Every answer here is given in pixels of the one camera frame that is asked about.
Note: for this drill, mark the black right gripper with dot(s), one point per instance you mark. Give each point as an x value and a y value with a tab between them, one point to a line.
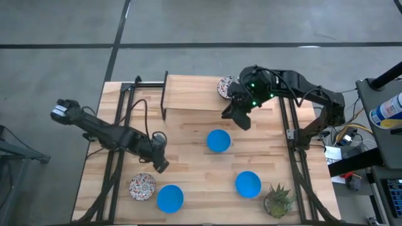
240	95

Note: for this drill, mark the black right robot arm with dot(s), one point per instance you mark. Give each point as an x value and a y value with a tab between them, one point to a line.
314	88

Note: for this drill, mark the black cart beam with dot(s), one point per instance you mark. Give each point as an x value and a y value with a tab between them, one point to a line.
355	163

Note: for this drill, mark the blue plate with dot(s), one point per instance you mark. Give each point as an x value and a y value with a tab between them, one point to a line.
248	184
219	140
170	198

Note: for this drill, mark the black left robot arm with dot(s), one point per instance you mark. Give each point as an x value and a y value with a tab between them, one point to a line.
103	133

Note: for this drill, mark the black pole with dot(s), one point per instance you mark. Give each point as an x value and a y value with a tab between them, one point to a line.
387	76

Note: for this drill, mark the potted green succulent plant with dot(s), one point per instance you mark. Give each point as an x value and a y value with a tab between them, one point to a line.
278	201

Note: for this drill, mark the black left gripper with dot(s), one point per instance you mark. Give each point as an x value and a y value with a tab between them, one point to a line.
158	150

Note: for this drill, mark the floral patterned mini bowl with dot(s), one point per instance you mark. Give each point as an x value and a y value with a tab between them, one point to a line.
142	186
223	86

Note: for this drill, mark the grey cart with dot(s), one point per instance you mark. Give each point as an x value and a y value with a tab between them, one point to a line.
386	144

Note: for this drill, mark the black metal table frame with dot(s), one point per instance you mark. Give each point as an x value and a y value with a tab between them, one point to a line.
150	84

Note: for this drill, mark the electronic device with keys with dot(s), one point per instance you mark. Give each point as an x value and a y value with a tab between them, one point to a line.
395	197

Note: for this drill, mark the white paper sheet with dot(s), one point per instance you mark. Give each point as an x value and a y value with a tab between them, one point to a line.
333	157

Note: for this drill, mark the small red object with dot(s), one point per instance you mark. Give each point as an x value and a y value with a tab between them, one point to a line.
347	175

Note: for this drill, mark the black frame clamp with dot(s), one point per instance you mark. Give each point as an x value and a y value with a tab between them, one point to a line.
138	79

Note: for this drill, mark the white blue wipes canister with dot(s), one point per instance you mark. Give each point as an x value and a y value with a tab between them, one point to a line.
387	111

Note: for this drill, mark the wooden shelf with black legs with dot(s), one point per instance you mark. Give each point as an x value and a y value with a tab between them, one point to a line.
191	94

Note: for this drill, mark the small grey object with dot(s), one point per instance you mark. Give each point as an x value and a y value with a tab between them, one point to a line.
354	183

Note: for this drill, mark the grey folding stand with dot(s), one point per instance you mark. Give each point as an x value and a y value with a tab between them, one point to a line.
19	152

